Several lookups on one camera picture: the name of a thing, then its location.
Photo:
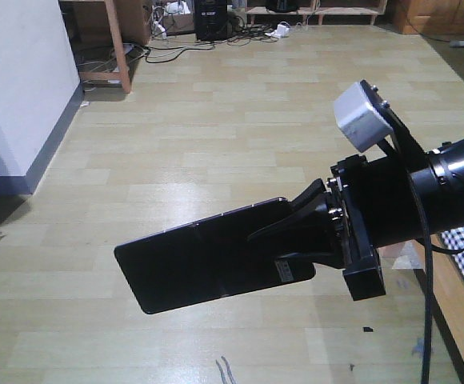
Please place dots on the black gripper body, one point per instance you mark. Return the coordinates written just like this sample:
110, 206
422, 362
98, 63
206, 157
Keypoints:
378, 210

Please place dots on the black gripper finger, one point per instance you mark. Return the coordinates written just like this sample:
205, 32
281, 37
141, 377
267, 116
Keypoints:
306, 234
312, 201

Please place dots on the black smartphone pink frame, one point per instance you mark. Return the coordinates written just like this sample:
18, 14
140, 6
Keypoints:
211, 259

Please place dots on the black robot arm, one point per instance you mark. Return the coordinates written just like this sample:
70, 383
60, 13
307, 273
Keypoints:
438, 190

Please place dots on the white power strip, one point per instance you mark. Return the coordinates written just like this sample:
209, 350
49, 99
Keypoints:
282, 31

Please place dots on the wooden cabinet with drawers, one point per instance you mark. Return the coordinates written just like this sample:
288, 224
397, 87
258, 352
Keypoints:
427, 17

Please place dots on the black computer tower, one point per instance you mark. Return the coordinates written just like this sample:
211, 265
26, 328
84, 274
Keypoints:
210, 20

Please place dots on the wooden shelf unit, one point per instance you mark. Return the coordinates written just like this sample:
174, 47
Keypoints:
113, 24

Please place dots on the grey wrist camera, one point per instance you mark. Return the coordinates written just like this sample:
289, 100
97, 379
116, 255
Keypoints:
366, 120

